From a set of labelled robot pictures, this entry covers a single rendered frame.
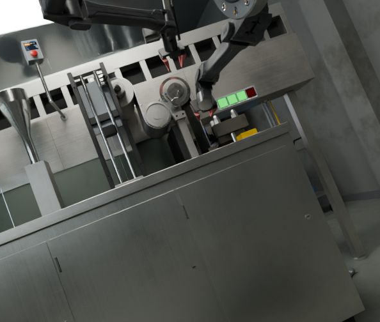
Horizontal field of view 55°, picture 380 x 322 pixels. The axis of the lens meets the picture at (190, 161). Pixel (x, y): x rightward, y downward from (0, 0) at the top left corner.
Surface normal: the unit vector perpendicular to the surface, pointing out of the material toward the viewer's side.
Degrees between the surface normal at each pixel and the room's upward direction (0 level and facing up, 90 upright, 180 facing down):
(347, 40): 90
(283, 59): 90
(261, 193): 90
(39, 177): 90
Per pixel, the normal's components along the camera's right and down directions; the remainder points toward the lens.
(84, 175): 0.13, -0.14
